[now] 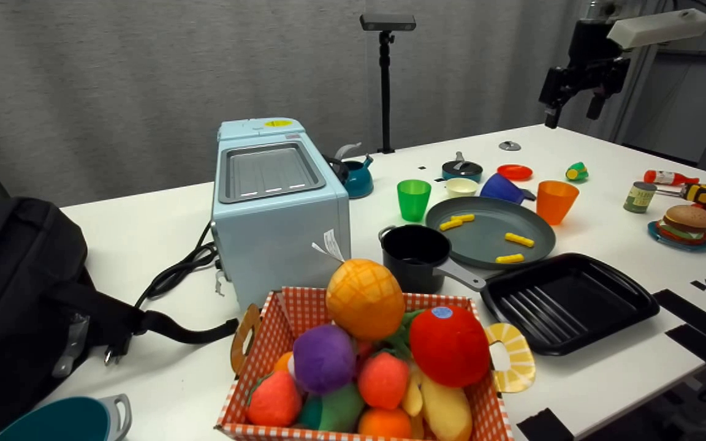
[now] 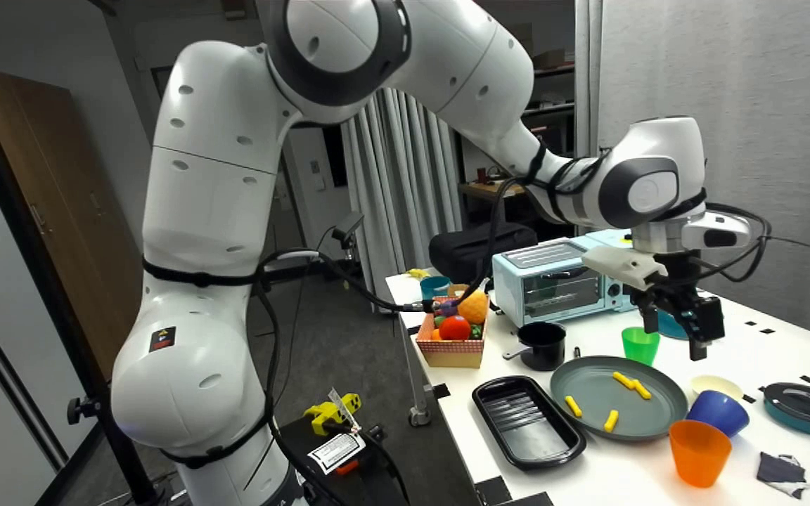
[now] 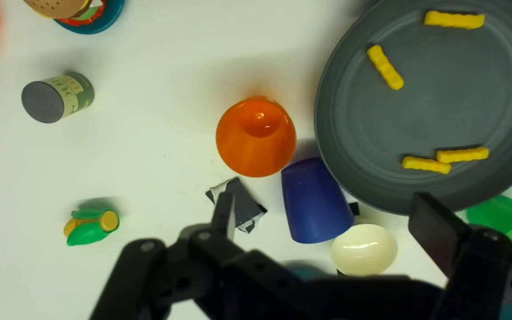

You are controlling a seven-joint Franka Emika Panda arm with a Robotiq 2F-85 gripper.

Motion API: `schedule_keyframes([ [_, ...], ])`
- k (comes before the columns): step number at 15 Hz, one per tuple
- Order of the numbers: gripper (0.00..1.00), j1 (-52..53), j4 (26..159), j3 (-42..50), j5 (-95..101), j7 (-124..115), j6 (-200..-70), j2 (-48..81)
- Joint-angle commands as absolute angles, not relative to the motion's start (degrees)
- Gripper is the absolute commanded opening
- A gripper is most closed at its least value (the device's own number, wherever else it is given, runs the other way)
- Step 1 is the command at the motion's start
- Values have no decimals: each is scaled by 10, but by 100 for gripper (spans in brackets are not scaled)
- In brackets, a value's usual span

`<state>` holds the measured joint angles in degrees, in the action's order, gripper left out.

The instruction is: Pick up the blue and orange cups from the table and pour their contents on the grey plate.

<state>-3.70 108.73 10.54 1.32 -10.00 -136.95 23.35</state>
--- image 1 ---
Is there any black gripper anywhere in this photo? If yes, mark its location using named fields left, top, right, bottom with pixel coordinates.
left=537, top=20, right=633, bottom=129

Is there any orange plastic cup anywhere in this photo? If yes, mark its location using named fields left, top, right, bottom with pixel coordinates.
left=534, top=178, right=581, bottom=227

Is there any blue plastic cup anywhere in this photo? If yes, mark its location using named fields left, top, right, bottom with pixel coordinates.
left=477, top=169, right=537, bottom=208

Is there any grey round plate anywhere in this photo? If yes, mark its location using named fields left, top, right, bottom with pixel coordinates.
left=423, top=194, right=558, bottom=271

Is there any teal small plate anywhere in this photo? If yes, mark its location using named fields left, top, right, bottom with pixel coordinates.
left=645, top=217, right=706, bottom=255

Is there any green and yellow toy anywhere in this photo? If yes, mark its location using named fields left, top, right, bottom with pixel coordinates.
left=564, top=159, right=591, bottom=186

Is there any green label toy can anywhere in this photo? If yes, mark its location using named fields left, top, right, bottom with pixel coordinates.
left=625, top=178, right=658, bottom=216

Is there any red toy ketchup bottle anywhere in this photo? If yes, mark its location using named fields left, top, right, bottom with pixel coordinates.
left=642, top=166, right=701, bottom=194

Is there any cream small bowl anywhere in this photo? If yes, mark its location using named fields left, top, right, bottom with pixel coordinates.
left=444, top=177, right=479, bottom=199

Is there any toy burger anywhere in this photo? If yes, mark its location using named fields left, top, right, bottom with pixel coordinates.
left=655, top=201, right=706, bottom=245

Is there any green plastic cup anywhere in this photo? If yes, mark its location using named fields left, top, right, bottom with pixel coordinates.
left=395, top=177, right=434, bottom=222

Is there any black grill tray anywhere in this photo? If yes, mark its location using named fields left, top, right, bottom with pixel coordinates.
left=477, top=249, right=662, bottom=357

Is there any large black tape patch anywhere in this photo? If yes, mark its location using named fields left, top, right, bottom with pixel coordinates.
left=652, top=287, right=706, bottom=364

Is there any yellow toy pineapple slice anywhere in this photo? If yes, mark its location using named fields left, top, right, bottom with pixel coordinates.
left=485, top=320, right=539, bottom=397

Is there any red plush tomato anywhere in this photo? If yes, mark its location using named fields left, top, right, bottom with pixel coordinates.
left=406, top=304, right=493, bottom=390

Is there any light blue toaster oven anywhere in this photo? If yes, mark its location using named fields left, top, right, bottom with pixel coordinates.
left=210, top=115, right=352, bottom=313

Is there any small yellow plush piece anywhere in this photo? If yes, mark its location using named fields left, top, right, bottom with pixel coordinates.
left=398, top=373, right=427, bottom=419

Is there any yellow plush potato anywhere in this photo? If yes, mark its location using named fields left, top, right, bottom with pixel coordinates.
left=419, top=374, right=476, bottom=441

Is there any red orange plush fruit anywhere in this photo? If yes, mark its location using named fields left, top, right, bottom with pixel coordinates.
left=358, top=349, right=413, bottom=412
left=244, top=369, right=303, bottom=429

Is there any orange checked fruit basket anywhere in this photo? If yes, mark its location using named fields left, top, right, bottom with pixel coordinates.
left=212, top=282, right=517, bottom=441

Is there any purple plush fruit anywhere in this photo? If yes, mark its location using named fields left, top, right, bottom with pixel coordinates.
left=291, top=324, right=359, bottom=397

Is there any small orange plush citrus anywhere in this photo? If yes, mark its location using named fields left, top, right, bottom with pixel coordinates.
left=358, top=407, right=413, bottom=441

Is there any green plush vegetable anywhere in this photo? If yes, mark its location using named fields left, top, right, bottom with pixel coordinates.
left=298, top=382, right=365, bottom=434

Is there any small orange plush piece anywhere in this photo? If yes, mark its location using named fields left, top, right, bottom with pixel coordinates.
left=268, top=349, right=298, bottom=376

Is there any light grey curtain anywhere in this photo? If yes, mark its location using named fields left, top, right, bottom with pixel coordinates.
left=0, top=0, right=582, bottom=205

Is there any black backpack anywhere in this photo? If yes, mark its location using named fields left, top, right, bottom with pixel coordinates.
left=0, top=194, right=239, bottom=441

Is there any teal pot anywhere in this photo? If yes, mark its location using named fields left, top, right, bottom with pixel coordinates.
left=0, top=392, right=134, bottom=441

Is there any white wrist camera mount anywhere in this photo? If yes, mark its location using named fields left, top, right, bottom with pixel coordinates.
left=608, top=6, right=706, bottom=53

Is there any black camera stand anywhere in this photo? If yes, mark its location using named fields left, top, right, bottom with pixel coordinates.
left=358, top=12, right=419, bottom=157

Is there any black pot with handle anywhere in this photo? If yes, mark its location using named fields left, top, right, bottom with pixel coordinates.
left=378, top=222, right=489, bottom=297

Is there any black toaster power cord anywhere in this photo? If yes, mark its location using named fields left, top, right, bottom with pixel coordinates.
left=102, top=217, right=222, bottom=364

